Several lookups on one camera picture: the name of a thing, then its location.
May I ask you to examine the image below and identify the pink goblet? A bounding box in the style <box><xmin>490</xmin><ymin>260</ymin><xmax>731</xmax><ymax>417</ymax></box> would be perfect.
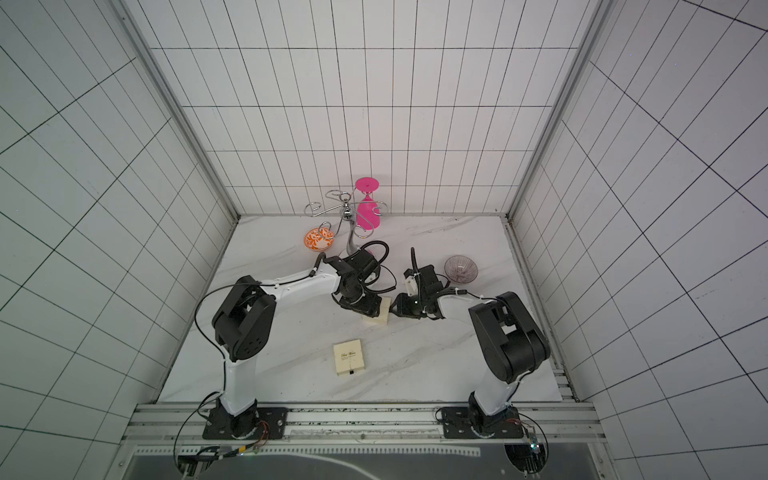
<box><xmin>355</xmin><ymin>177</ymin><xmax>380</xmax><ymax>232</ymax></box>

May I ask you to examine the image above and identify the chrome jewelry stand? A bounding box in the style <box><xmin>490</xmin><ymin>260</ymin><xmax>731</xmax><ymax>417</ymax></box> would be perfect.
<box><xmin>303</xmin><ymin>189</ymin><xmax>390</xmax><ymax>254</ymax></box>

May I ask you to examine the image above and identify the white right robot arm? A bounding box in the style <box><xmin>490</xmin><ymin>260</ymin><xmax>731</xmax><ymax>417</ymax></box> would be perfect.
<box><xmin>390</xmin><ymin>265</ymin><xmax>551</xmax><ymax>439</ymax></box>

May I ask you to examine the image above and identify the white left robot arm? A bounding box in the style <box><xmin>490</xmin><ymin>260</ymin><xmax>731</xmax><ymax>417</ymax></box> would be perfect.
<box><xmin>203</xmin><ymin>250</ymin><xmax>382</xmax><ymax>442</ymax></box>

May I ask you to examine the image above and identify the cream jewelry box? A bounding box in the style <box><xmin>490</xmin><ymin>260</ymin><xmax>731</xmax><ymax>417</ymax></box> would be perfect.
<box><xmin>362</xmin><ymin>297</ymin><xmax>392</xmax><ymax>326</ymax></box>
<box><xmin>333</xmin><ymin>339</ymin><xmax>365</xmax><ymax>376</ymax></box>

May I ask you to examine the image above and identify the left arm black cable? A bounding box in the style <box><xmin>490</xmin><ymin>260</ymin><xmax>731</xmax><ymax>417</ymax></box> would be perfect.
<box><xmin>193</xmin><ymin>281</ymin><xmax>241</xmax><ymax>361</ymax></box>

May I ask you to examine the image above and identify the purple striped glass bowl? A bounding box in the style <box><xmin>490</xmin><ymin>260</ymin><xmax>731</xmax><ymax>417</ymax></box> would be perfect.
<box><xmin>444</xmin><ymin>255</ymin><xmax>479</xmax><ymax>284</ymax></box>

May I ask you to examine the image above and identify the orange patterned small bowl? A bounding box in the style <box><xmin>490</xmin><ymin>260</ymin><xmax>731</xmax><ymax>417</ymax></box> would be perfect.
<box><xmin>303</xmin><ymin>227</ymin><xmax>335</xmax><ymax>252</ymax></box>

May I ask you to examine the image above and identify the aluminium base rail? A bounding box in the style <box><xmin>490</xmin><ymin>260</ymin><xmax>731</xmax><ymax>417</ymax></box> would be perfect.
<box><xmin>123</xmin><ymin>402</ymin><xmax>607</xmax><ymax>447</ymax></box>

